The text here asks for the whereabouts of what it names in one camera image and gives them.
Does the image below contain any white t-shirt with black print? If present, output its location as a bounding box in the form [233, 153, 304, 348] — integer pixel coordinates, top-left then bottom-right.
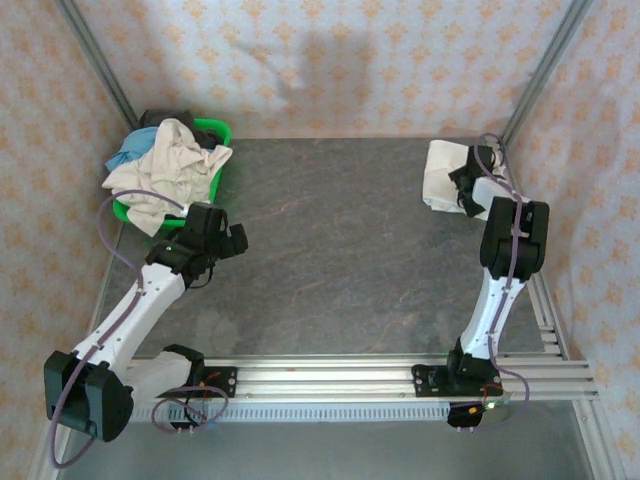
[421, 139, 511, 221]

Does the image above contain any green plastic laundry basket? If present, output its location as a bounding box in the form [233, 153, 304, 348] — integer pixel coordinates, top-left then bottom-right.
[112, 117, 234, 232]

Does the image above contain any blue crumpled t-shirt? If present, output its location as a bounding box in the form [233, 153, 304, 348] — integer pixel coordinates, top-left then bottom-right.
[103, 127, 161, 174]

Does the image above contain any dark grey crumpled t-shirt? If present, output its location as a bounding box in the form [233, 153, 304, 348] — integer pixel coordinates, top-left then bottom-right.
[137, 107, 199, 134]

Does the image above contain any patterned backdrop curtain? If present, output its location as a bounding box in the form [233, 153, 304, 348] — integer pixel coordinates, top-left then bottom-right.
[0, 0, 640, 480]

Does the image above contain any black controller box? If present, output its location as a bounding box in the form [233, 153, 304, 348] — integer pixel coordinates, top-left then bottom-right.
[446, 402, 485, 432]

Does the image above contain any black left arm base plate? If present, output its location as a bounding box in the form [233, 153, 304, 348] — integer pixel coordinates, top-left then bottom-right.
[147, 366, 238, 399]

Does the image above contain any aluminium frame post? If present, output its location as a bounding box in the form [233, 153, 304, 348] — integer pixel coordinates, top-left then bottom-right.
[57, 0, 140, 131]
[499, 0, 596, 146]

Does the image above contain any aluminium side rail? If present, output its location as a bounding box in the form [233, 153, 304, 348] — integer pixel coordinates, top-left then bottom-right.
[487, 135, 571, 360]

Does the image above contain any aluminium mounting rail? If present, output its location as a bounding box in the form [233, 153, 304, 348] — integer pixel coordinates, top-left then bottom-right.
[52, 355, 600, 401]

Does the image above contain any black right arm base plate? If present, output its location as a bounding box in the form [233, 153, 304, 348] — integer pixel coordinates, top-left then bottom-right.
[412, 364, 501, 399]

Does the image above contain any slotted grey cable duct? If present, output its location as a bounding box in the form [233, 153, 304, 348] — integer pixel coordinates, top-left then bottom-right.
[73, 403, 451, 425]

